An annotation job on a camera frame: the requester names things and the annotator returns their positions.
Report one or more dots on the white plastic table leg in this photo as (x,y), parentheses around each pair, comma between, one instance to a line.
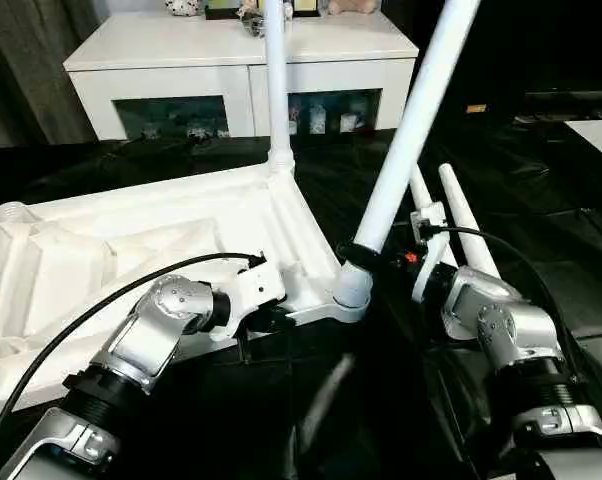
(463,215)
(423,192)
(411,130)
(278,100)

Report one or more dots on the white plastic table top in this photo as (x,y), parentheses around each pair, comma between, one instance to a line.
(131,235)

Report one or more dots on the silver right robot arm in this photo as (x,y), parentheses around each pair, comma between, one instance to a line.
(501,320)

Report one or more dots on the black mat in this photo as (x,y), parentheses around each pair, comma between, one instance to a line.
(381,380)

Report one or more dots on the white mug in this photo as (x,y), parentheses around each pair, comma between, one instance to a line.
(317,121)
(294,117)
(349,123)

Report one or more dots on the small yellow tag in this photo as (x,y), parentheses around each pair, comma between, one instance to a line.
(476,108)

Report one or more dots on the white long board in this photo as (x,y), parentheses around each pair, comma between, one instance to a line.
(598,137)

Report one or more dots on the brown teddy bear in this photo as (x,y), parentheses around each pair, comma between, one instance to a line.
(351,6)

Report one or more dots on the white low cabinet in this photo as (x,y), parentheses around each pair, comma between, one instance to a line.
(181,55)

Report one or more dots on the row of picture frames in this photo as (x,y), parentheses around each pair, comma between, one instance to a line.
(221,9)

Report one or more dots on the spotted white ornament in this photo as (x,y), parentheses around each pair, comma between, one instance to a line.
(182,7)

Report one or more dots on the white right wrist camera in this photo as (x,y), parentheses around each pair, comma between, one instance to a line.
(433,215)

